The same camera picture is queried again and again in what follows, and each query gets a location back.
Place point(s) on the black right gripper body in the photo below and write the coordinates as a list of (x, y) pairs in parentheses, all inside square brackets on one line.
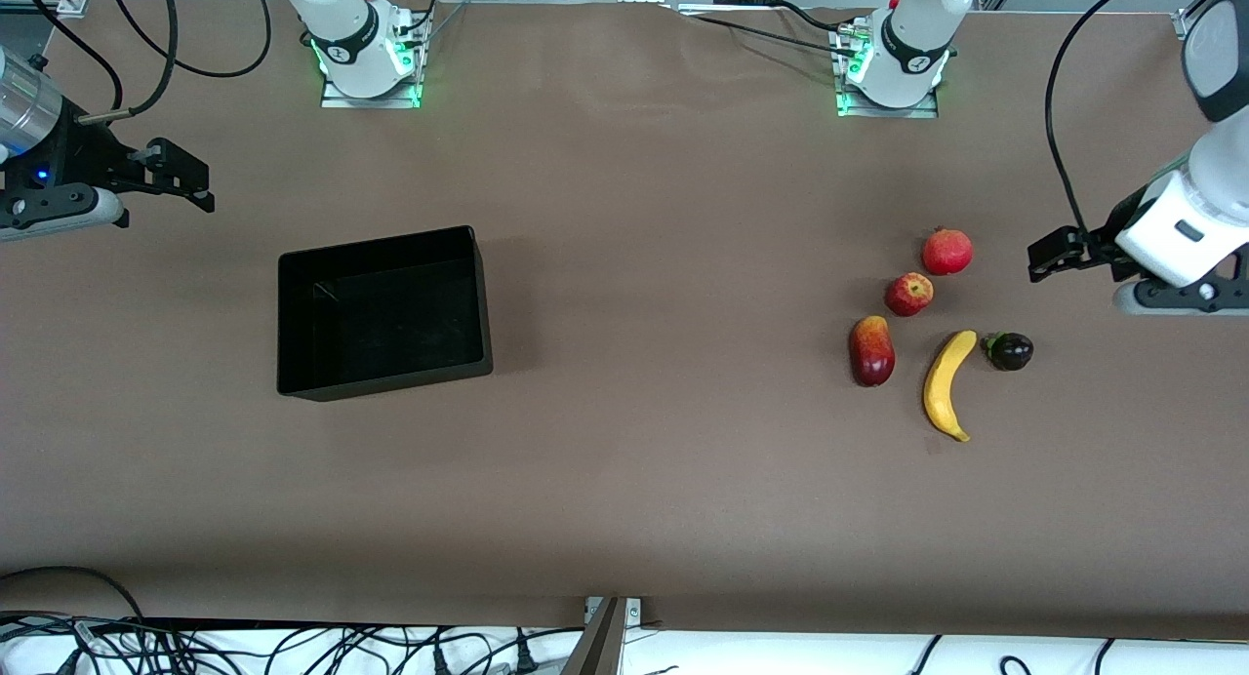
[(86, 156)]

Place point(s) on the small red yellow apple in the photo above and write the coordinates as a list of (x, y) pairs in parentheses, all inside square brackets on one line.
[(908, 295)]

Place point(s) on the yellow banana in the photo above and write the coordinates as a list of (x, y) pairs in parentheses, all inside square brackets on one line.
[(945, 387)]

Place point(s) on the black rectangular plastic box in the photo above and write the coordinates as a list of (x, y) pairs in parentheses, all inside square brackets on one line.
[(385, 314)]

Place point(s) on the dark purple eggplant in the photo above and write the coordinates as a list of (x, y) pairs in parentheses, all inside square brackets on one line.
[(1010, 352)]

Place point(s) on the round red pomegranate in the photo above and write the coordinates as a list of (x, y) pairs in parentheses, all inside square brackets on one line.
[(946, 253)]

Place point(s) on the red mango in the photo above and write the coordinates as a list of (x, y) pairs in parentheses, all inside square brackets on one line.
[(871, 353)]

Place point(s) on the dark metal strut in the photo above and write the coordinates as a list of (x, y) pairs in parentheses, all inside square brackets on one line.
[(597, 646)]

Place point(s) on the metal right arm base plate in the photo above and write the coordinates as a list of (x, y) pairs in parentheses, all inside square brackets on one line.
[(337, 99)]

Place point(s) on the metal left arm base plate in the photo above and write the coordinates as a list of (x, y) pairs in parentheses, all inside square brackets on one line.
[(922, 112)]

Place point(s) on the metal table edge bracket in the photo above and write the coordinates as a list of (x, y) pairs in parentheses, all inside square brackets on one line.
[(632, 612)]

